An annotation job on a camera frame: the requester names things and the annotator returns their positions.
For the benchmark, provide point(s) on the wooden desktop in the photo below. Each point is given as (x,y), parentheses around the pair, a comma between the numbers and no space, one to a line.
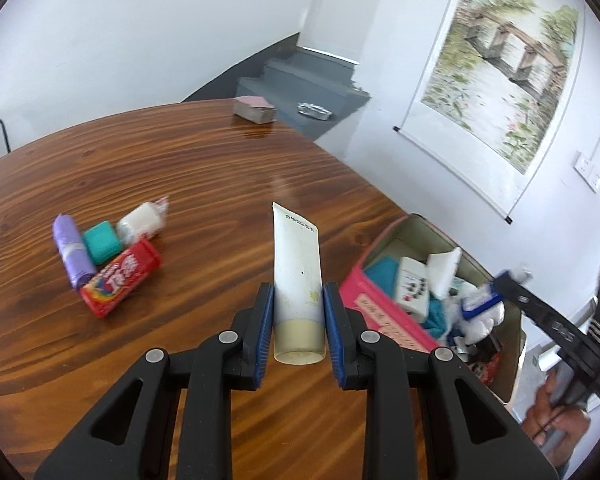
(205,170)

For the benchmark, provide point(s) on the small white packet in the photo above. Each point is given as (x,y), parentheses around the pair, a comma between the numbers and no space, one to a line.
(140,220)

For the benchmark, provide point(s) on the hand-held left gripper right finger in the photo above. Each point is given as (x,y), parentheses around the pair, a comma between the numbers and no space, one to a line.
(332,335)

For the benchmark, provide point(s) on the pink storage box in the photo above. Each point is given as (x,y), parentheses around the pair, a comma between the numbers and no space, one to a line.
(375,305)

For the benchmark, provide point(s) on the white fluffy bundle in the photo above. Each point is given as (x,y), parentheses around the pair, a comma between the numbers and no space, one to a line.
(482,327)

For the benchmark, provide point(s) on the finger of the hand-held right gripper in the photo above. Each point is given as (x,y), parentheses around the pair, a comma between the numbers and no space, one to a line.
(535,305)

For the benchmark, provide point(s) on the grey staircase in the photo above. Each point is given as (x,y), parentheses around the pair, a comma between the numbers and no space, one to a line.
(300,75)

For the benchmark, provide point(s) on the white tube with beige cap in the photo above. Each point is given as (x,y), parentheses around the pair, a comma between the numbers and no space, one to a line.
(297,280)

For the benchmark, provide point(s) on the white printed box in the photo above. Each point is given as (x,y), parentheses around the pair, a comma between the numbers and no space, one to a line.
(412,285)

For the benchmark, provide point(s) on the white wall socket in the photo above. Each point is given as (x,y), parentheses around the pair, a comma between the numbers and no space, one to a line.
(587,170)

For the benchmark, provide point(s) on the blue label clear packet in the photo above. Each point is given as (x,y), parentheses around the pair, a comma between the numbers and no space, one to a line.
(480,302)

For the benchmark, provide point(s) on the landscape wall scroll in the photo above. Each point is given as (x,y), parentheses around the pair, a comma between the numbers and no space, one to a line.
(505,70)

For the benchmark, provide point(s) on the teal soap box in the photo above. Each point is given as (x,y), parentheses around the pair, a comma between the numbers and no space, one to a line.
(102,242)

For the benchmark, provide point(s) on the person's right hand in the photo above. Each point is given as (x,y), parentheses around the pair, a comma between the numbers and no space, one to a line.
(565,435)

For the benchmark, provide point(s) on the pink-topped paper block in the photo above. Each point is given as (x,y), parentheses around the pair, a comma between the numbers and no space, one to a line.
(255,109)

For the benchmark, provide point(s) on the red wrapper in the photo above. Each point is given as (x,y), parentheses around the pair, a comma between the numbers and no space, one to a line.
(487,367)

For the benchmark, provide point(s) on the teal towel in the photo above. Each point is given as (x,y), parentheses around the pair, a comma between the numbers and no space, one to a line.
(382,272)

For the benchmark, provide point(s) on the purple bag roll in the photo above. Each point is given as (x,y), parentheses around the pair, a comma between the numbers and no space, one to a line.
(72,252)

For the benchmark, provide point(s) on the red snack packet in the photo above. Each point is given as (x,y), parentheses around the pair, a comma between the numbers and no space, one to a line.
(122,277)

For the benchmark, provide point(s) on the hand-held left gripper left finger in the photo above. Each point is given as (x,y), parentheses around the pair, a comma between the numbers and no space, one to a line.
(265,335)

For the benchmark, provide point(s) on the foil tray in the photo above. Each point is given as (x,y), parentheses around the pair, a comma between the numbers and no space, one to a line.
(315,111)

